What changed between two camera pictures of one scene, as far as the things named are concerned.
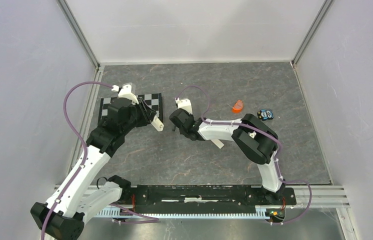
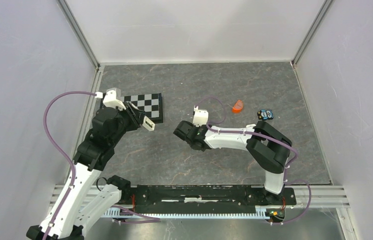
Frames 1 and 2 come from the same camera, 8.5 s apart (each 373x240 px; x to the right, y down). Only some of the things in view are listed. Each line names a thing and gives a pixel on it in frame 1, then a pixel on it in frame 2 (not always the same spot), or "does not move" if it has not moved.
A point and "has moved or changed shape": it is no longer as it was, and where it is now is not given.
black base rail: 203,199 does not move
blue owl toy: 264,114 does not move
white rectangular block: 158,124 has moved or changed shape
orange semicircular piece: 237,107 does not move
